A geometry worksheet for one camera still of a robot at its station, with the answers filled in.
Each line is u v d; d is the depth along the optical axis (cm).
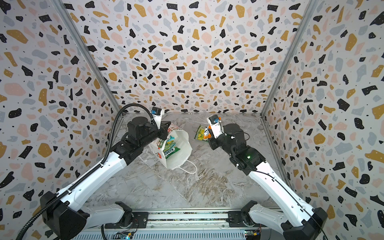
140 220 74
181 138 100
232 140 48
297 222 38
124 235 70
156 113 61
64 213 37
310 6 72
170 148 92
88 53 86
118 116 49
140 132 54
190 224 73
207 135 70
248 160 47
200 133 106
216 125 57
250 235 71
